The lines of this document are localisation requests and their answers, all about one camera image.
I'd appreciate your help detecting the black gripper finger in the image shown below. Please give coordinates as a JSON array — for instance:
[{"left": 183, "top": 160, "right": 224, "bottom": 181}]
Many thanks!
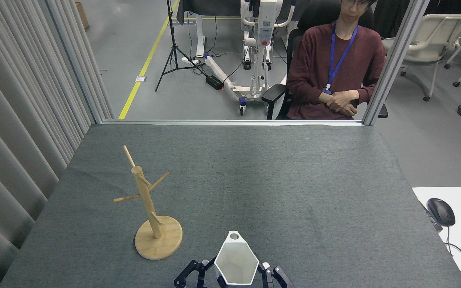
[
  {"left": 174, "top": 259, "right": 217, "bottom": 288},
  {"left": 258, "top": 262, "right": 296, "bottom": 288}
]

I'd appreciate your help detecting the white hexagonal cup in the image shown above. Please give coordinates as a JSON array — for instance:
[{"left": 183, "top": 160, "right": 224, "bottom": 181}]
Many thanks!
[{"left": 214, "top": 230, "right": 260, "bottom": 286}]

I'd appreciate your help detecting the wooden cup rack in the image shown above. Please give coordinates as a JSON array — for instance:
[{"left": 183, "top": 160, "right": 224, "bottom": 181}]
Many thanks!
[{"left": 114, "top": 145, "right": 183, "bottom": 260}]

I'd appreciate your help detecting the person's right hand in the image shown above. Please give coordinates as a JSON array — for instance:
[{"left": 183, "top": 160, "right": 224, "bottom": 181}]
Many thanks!
[{"left": 334, "top": 102, "right": 358, "bottom": 117}]

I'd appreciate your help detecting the person's left hand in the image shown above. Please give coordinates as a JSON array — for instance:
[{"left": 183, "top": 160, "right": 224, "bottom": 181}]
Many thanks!
[{"left": 326, "top": 90, "right": 360, "bottom": 110}]

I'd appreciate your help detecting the grey felt table cover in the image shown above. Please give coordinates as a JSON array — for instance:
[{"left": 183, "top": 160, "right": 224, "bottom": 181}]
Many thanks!
[{"left": 0, "top": 123, "right": 461, "bottom": 288}]

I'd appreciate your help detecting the black slim device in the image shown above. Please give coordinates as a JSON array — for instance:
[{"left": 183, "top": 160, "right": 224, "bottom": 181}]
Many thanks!
[{"left": 421, "top": 202, "right": 443, "bottom": 232}]

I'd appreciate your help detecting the black computer mouse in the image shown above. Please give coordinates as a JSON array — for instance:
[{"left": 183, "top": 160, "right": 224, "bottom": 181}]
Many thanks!
[{"left": 427, "top": 198, "right": 456, "bottom": 227}]

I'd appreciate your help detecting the black office chair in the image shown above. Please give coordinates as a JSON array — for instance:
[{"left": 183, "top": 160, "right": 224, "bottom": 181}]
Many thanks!
[{"left": 261, "top": 0, "right": 388, "bottom": 120}]

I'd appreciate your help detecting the black power strip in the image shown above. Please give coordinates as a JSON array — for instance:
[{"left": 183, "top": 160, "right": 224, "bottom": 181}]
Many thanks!
[{"left": 206, "top": 75, "right": 224, "bottom": 90}]

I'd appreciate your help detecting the person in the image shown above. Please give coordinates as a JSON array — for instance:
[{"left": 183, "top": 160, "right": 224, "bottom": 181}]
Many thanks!
[{"left": 287, "top": 0, "right": 387, "bottom": 120}]

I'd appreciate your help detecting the black tripod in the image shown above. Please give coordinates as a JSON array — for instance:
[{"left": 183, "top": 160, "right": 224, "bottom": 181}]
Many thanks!
[{"left": 155, "top": 0, "right": 207, "bottom": 92}]

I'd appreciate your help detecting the grey curtain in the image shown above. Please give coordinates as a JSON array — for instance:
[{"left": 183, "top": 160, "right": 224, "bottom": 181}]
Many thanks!
[{"left": 0, "top": 0, "right": 115, "bottom": 288}]

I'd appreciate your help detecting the white stand on wheels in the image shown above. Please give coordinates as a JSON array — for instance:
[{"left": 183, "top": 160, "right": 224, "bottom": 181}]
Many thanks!
[{"left": 204, "top": 0, "right": 297, "bottom": 116}]

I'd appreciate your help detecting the desk with black cover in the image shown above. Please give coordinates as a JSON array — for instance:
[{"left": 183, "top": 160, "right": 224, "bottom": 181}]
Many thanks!
[{"left": 176, "top": 0, "right": 244, "bottom": 65}]

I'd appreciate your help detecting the cardboard box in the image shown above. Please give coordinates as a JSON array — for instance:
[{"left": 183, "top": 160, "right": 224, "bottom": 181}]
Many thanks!
[{"left": 74, "top": 2, "right": 90, "bottom": 30}]

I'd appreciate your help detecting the white chair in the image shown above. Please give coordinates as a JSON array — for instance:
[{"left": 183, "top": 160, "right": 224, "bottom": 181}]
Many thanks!
[{"left": 386, "top": 14, "right": 461, "bottom": 102}]

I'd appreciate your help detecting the silver table rail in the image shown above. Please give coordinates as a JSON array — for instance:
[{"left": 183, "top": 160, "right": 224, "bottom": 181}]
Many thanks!
[{"left": 94, "top": 119, "right": 365, "bottom": 127}]

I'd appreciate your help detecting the black floor cable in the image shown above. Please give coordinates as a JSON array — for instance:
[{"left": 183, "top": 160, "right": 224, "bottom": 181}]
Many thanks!
[{"left": 222, "top": 48, "right": 255, "bottom": 86}]

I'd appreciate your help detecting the blue lanyard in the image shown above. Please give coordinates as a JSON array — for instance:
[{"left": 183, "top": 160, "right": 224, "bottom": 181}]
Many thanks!
[{"left": 327, "top": 22, "right": 359, "bottom": 90}]

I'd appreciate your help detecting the silver post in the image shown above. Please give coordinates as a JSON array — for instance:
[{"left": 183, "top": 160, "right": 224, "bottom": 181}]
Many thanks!
[{"left": 362, "top": 0, "right": 431, "bottom": 126}]

